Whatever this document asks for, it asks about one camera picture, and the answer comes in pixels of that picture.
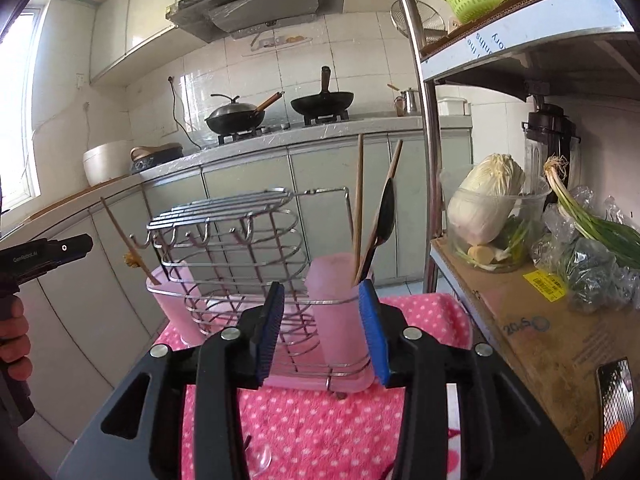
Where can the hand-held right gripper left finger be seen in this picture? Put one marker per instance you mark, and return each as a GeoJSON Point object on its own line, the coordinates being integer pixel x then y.
{"type": "Point", "coordinates": [272, 330]}

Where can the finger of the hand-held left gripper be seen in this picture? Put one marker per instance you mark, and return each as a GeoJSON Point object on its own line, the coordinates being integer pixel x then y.
{"type": "Point", "coordinates": [70, 249]}

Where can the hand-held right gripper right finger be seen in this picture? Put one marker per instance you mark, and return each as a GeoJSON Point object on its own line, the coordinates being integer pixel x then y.
{"type": "Point", "coordinates": [372, 330]}

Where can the black spoon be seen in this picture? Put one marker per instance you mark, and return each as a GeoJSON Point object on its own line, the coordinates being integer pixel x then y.
{"type": "Point", "coordinates": [384, 215]}

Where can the clear plastic spoon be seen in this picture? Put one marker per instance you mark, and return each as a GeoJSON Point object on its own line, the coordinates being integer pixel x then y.
{"type": "Point", "coordinates": [262, 460]}

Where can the person's left hand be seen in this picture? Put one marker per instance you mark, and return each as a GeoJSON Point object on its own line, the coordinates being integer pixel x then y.
{"type": "Point", "coordinates": [15, 335]}

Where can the wooden board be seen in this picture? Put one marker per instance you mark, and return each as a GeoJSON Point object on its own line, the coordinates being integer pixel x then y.
{"type": "Point", "coordinates": [75, 197]}

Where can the white rice cooker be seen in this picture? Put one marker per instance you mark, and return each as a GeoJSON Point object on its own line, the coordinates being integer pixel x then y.
{"type": "Point", "coordinates": [105, 165]}

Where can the pink polka dot cloth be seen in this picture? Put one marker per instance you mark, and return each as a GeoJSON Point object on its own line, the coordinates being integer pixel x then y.
{"type": "Point", "coordinates": [310, 425]}

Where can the dark round electric cooker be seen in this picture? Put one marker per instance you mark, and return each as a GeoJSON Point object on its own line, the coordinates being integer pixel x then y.
{"type": "Point", "coordinates": [155, 160]}

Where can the grey lower kitchen cabinets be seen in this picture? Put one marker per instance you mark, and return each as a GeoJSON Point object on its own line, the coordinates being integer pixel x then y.
{"type": "Point", "coordinates": [250, 185]}

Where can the window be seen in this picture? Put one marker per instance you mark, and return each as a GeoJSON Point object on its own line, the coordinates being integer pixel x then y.
{"type": "Point", "coordinates": [20, 110]}

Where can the cardboard box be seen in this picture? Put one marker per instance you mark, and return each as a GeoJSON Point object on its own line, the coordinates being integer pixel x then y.
{"type": "Point", "coordinates": [530, 330]}

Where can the napa cabbage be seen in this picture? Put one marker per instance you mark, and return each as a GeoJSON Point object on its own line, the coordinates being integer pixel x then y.
{"type": "Point", "coordinates": [480, 200]}

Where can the clear plastic tub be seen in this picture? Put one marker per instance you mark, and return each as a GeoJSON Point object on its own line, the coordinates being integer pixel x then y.
{"type": "Point", "coordinates": [520, 240]}

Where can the steel shelf rack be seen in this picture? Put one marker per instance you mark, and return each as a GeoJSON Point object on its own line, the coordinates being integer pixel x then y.
{"type": "Point", "coordinates": [432, 160]}

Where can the gas stove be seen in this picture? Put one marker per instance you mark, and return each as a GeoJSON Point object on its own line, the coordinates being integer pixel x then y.
{"type": "Point", "coordinates": [280, 127]}

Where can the grey kitchen counter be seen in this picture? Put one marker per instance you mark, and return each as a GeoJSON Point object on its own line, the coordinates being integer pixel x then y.
{"type": "Point", "coordinates": [350, 125]}

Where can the black wok with lid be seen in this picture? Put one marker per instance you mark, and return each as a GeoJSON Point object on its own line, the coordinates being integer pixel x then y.
{"type": "Point", "coordinates": [235, 117]}

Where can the brown pot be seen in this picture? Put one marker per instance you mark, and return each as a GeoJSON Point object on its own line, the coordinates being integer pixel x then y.
{"type": "Point", "coordinates": [398, 105]}

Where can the plastic bag of greens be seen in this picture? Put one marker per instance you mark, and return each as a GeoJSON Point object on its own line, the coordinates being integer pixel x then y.
{"type": "Point", "coordinates": [595, 275]}

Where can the steel kettle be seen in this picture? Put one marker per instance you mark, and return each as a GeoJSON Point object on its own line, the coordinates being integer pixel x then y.
{"type": "Point", "coordinates": [411, 102]}

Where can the black frying pan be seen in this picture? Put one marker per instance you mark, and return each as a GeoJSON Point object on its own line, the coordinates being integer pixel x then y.
{"type": "Point", "coordinates": [322, 102]}

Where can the white rectangular container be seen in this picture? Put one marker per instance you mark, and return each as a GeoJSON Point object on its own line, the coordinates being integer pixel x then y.
{"type": "Point", "coordinates": [454, 106]}

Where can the green onions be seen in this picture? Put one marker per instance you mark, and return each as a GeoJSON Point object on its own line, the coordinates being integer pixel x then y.
{"type": "Point", "coordinates": [590, 220]}

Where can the upper kitchen cabinets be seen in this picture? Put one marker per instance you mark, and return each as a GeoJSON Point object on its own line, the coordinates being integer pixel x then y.
{"type": "Point", "coordinates": [140, 15]}

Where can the black blender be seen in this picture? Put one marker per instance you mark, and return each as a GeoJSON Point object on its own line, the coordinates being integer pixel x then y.
{"type": "Point", "coordinates": [550, 135]}

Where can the range hood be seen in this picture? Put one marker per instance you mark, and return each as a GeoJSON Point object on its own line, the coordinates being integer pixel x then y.
{"type": "Point", "coordinates": [260, 5]}

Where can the white wall socket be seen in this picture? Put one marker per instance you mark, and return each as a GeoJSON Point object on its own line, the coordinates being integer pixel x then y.
{"type": "Point", "coordinates": [79, 81]}

